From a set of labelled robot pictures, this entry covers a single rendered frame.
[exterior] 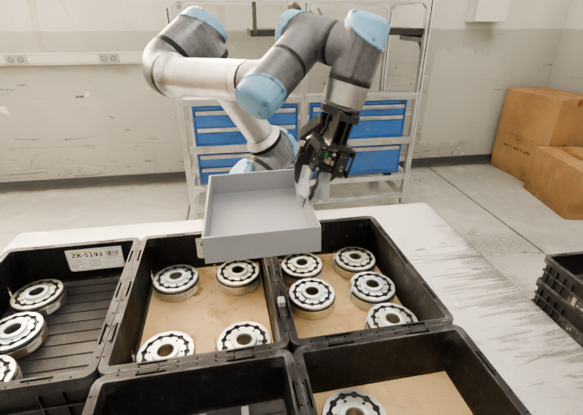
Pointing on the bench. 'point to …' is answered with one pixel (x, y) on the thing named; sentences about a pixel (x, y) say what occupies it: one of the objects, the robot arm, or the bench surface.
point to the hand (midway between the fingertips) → (305, 200)
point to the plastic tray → (257, 217)
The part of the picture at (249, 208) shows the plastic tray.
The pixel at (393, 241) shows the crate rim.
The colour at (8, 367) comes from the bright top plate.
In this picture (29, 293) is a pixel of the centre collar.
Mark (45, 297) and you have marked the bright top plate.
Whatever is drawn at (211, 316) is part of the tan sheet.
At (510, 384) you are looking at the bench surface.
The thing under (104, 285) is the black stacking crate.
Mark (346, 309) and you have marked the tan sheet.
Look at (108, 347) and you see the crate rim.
